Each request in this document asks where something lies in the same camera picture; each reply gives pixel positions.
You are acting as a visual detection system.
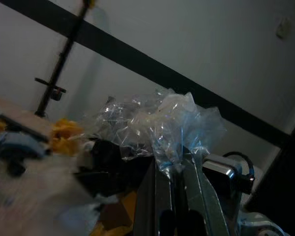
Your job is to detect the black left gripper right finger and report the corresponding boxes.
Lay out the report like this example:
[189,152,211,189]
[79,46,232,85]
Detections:
[182,146,231,236]

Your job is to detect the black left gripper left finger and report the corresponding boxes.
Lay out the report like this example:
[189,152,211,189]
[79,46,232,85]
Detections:
[134,155,177,236]

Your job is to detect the clear plastic bag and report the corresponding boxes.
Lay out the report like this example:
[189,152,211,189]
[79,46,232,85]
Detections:
[95,87,227,178]

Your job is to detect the black box with silver edge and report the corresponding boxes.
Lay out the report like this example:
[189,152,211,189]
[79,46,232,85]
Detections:
[202,157,255,197]

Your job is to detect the orange cardboard piece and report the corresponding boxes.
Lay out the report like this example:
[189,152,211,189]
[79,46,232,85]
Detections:
[88,191,139,236]

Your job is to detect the yellow crumpled wrapper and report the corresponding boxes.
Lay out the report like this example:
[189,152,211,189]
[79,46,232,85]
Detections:
[50,118,86,154]

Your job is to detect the white blurred plastic bag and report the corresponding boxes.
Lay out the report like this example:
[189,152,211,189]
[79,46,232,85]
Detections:
[0,156,99,236]

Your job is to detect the blue cloth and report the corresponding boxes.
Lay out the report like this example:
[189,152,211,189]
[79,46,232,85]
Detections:
[0,134,46,159]

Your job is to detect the black flat board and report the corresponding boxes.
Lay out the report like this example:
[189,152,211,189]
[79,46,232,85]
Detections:
[0,113,50,144]

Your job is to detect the black pole stand with clamp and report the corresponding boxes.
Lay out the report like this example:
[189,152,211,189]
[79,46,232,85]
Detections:
[33,0,95,117]

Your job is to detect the black cable loop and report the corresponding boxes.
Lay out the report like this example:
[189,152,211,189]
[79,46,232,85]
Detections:
[222,151,255,177]

